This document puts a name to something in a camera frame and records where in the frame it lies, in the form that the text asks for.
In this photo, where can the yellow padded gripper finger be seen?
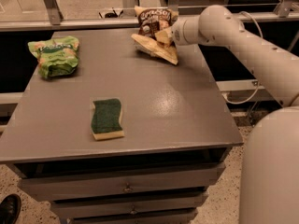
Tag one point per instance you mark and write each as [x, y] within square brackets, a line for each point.
[164, 36]

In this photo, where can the brown chip bag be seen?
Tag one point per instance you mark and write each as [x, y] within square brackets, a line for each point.
[152, 20]

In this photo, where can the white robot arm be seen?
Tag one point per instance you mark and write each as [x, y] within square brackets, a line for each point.
[269, 188]

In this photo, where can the green chip bag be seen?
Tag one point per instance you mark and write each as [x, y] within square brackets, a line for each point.
[56, 57]

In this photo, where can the green yellow sponge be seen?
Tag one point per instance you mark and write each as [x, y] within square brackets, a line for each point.
[106, 120]

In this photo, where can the grey drawer cabinet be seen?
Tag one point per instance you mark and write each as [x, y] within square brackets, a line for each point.
[128, 139]

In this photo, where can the bottom grey drawer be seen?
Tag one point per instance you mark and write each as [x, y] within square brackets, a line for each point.
[180, 216]

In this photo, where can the grey drawer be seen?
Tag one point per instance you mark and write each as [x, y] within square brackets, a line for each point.
[123, 182]
[180, 216]
[130, 205]

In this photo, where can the middle grey drawer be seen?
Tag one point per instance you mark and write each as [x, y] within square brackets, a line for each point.
[130, 205]

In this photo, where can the top grey drawer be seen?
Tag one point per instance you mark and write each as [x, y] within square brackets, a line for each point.
[123, 182]

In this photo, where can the black shoe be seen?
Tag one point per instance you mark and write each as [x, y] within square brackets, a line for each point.
[10, 209]

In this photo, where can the metal railing frame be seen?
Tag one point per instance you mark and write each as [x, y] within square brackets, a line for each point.
[26, 15]

